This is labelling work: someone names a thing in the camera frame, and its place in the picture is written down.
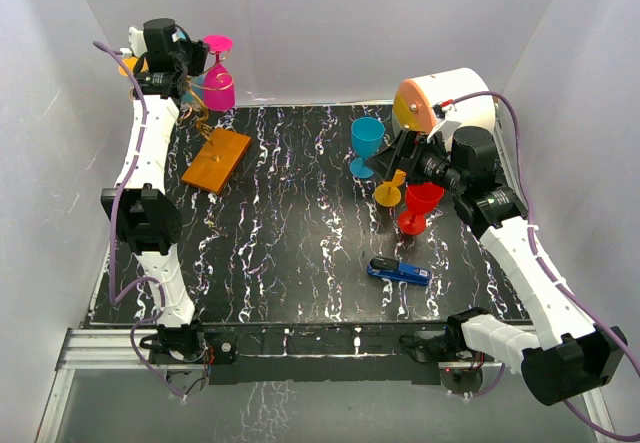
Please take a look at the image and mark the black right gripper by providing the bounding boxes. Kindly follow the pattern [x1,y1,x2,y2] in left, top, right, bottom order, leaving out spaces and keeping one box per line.
[365,128,467,195]

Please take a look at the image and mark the blue wine glass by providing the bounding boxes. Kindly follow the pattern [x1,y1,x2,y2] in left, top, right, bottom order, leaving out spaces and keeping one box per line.
[349,117,385,179]
[176,25,201,105]

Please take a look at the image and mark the yellow wine glass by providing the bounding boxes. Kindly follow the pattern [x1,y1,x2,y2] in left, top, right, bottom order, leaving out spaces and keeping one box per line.
[374,170,406,208]

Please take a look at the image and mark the pink wine glass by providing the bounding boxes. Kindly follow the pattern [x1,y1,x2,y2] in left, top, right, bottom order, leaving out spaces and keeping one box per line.
[203,35,236,112]

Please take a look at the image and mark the red wine glass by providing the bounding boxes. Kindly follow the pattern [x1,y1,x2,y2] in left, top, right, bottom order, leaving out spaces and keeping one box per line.
[398,183,445,236]

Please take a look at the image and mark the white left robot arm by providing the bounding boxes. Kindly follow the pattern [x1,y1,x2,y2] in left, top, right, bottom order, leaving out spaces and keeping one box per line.
[101,18,209,363]

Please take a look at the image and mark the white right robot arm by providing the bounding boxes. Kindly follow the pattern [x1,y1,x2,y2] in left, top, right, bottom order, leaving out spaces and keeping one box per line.
[366,126,626,406]

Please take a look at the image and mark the orange-yellow wine glass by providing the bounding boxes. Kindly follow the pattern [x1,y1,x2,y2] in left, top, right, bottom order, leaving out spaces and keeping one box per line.
[122,56,148,74]

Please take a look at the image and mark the wooden rack base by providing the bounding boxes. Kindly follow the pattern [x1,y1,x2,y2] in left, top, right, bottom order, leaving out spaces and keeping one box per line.
[181,128,251,195]

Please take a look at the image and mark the white cylinder with orange face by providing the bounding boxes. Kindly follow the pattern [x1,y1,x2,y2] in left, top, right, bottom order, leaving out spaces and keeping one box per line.
[392,68,496,135]

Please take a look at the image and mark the blue black stapler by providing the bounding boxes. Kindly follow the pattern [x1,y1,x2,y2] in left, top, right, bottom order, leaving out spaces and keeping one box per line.
[367,256,432,286]

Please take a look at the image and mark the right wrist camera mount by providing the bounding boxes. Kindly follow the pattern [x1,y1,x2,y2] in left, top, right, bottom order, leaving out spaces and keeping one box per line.
[427,100,475,150]

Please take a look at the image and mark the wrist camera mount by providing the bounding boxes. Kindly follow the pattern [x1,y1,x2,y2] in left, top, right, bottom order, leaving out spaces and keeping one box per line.
[120,26,147,58]
[427,100,475,150]

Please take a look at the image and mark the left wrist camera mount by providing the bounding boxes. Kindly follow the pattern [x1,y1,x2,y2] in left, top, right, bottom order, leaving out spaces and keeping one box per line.
[120,26,147,58]

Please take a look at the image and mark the gold wire wine glass rack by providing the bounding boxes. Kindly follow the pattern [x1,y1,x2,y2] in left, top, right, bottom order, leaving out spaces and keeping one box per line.
[137,50,231,143]

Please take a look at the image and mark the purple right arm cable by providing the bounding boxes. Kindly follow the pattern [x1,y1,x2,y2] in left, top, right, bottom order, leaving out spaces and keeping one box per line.
[449,90,640,439]

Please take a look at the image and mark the aluminium frame rail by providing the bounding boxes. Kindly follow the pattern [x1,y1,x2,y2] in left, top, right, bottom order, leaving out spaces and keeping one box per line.
[37,107,619,443]

